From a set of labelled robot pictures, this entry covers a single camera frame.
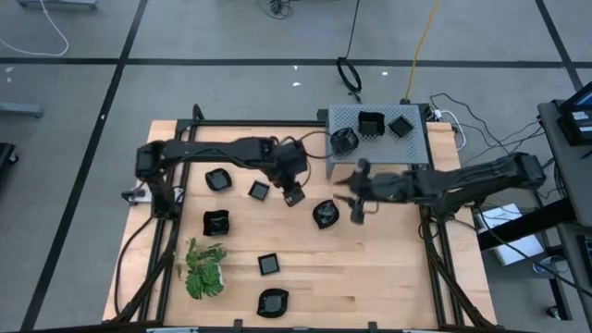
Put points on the grey metal bar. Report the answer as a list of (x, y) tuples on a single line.
[(18, 110)]

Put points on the grey perforated metal shelf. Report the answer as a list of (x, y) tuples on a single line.
[(393, 148)]

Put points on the grey cart base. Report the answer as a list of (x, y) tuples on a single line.
[(55, 3)]

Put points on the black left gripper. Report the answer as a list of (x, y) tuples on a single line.
[(291, 168)]

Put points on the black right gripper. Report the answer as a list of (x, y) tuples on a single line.
[(384, 189)]

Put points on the black chair base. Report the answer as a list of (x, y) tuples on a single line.
[(5, 155)]

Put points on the green potted plant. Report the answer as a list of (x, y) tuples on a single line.
[(203, 277)]

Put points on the black deep square mini plate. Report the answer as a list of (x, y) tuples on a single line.
[(371, 125), (216, 223)]

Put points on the white box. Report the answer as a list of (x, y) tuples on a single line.
[(515, 252)]

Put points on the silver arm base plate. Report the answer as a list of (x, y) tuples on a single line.
[(139, 196)]

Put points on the black desktop screen device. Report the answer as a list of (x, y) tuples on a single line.
[(575, 125)]

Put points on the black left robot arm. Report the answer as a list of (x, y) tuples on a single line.
[(208, 150)]

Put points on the black leaf-shaped mini plate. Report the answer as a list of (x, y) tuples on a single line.
[(218, 180), (344, 141), (326, 215), (273, 303)]

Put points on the black aluminium table frame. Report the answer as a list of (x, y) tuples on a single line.
[(259, 123)]

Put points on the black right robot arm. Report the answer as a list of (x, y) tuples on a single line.
[(485, 178)]

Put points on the grey desk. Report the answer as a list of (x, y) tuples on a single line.
[(575, 185)]

